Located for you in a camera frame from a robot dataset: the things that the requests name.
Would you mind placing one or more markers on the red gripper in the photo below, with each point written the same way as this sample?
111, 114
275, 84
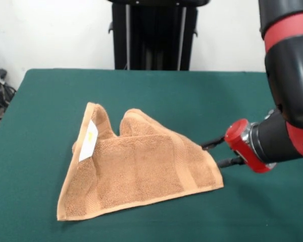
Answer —
238, 141

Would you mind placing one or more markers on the orange terry towel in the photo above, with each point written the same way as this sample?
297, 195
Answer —
141, 171

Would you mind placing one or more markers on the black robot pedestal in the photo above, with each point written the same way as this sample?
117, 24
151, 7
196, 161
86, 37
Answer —
156, 37

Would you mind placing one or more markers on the dark green table cloth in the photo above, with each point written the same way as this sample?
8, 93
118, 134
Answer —
166, 95

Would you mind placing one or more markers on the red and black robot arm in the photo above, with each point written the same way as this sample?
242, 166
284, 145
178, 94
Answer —
290, 83

